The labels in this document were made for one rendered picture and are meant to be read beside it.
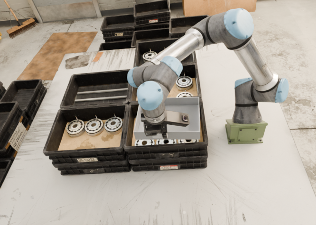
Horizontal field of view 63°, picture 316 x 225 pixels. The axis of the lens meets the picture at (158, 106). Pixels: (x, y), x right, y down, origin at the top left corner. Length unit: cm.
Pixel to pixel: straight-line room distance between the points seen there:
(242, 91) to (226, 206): 56
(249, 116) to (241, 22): 52
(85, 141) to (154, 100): 79
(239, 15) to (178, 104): 46
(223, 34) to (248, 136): 62
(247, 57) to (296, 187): 66
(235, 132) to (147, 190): 54
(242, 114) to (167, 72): 68
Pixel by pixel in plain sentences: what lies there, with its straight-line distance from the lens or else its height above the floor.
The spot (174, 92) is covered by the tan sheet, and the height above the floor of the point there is 83.
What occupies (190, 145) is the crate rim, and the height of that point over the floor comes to 93.
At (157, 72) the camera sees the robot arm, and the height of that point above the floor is 142.
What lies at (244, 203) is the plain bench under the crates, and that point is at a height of 70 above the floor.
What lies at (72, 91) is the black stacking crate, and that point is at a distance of 171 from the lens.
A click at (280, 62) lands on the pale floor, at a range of 324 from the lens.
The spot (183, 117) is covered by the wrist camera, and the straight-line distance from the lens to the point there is 93.
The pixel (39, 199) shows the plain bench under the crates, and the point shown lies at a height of 70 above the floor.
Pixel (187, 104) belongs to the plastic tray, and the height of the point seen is 105.
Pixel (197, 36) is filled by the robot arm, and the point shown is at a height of 134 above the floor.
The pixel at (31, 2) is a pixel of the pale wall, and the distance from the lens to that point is 477.
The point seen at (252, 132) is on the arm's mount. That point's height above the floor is 79.
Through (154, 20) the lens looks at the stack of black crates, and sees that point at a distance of 298.
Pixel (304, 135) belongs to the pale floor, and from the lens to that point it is 255.
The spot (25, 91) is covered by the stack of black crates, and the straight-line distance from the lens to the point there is 280.
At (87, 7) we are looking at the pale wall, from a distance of 450.
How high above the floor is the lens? 192
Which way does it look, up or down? 46 degrees down
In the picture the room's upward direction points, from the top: 10 degrees counter-clockwise
